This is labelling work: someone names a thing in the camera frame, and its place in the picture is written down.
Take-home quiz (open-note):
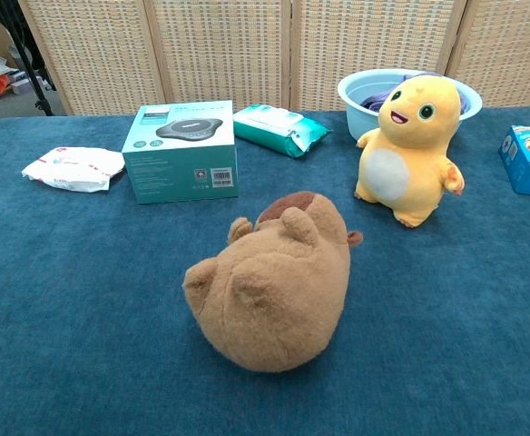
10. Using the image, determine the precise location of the brown capybara plush toy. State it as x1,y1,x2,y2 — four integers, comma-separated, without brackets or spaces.
182,191,365,374

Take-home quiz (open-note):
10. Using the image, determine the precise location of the yellow dragon plush toy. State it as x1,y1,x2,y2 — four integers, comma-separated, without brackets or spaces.
354,75,466,229

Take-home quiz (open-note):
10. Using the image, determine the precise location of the green wet wipes pack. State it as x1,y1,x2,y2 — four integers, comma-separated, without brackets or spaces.
232,104,332,160

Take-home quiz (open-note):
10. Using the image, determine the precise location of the teal speakerphone product box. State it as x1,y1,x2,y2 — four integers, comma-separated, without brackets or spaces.
121,100,240,205

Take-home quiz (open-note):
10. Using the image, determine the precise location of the light blue plastic basin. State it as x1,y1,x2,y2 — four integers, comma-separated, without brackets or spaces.
337,68,484,141

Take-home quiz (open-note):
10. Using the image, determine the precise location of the purple cloth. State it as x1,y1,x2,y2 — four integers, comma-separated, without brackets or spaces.
361,70,475,116

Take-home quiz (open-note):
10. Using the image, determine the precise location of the woven rattan folding screen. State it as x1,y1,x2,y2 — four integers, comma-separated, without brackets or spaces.
17,0,530,116

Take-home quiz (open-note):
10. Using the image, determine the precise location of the blue table cloth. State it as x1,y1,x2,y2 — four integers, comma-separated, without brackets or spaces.
0,105,530,436

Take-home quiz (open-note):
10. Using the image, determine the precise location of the white wet wipes pack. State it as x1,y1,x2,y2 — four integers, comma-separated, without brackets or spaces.
21,145,126,193

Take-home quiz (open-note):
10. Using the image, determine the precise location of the black tripod stand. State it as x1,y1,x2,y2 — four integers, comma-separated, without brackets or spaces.
0,0,58,116

